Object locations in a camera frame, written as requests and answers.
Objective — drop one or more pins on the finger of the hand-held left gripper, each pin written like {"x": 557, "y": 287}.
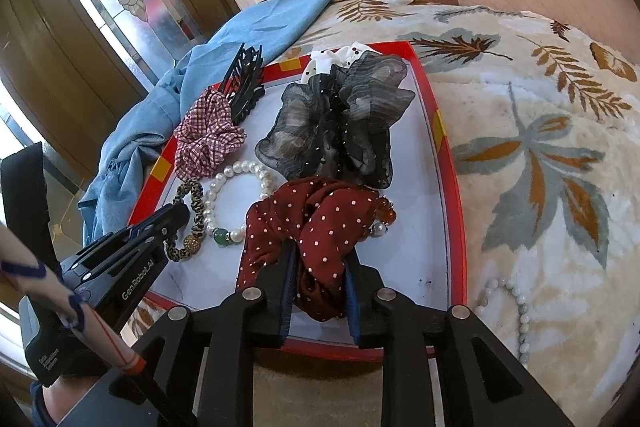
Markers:
{"x": 160, "y": 222}

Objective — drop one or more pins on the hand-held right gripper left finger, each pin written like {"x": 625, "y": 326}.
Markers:
{"x": 282, "y": 302}

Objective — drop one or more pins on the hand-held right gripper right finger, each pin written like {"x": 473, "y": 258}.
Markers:
{"x": 352, "y": 307}

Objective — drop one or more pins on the red dotted scrunchie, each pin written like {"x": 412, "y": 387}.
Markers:
{"x": 325, "y": 217}

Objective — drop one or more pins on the red-rimmed white tray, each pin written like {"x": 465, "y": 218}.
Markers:
{"x": 415, "y": 232}

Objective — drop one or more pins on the pink checked scrunchie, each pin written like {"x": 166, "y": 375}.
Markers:
{"x": 210, "y": 137}

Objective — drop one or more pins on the black sheer scrunchie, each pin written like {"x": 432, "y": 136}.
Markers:
{"x": 350, "y": 107}

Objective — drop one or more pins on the person's left forearm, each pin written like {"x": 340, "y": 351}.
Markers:
{"x": 50, "y": 402}

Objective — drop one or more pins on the white stick with blue marks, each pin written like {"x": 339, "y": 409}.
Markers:
{"x": 75, "y": 307}

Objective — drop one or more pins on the black hair claw clip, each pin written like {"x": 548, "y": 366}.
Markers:
{"x": 245, "y": 92}

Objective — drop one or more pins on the wooden glass door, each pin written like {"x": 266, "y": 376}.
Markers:
{"x": 75, "y": 57}

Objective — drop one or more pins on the light blue cloth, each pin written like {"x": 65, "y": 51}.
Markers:
{"x": 225, "y": 47}

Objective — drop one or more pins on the white dotted scrunchie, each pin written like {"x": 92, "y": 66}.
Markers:
{"x": 320, "y": 64}

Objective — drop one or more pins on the cream leaf-print blanket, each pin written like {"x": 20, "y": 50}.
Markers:
{"x": 525, "y": 82}

